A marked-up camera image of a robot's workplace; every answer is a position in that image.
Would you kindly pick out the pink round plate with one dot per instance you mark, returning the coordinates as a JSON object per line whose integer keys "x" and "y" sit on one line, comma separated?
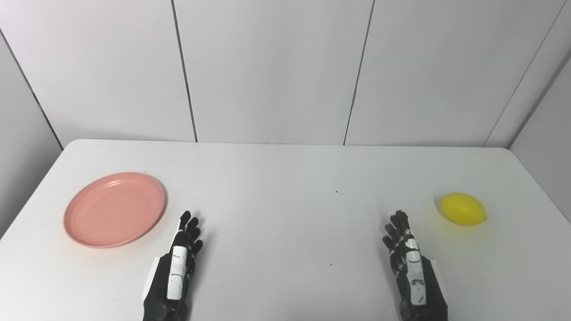
{"x": 113, "y": 209}

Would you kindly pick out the yellow lemon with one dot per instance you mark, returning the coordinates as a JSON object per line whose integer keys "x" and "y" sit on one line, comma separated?
{"x": 463, "y": 208}

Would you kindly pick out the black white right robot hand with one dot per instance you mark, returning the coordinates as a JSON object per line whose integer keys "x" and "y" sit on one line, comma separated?
{"x": 415, "y": 272}

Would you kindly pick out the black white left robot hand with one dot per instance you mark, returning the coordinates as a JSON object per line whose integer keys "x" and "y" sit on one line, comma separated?
{"x": 176, "y": 267}

